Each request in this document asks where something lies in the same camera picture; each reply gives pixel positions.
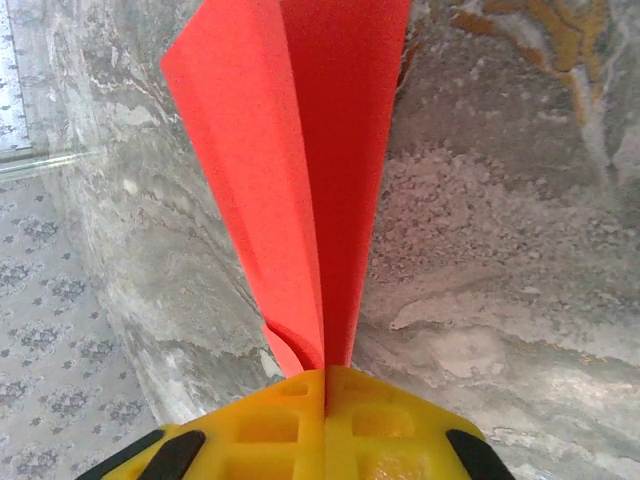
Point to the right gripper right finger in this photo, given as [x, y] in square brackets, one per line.
[390, 440]

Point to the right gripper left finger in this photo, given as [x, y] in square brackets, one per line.
[260, 440]

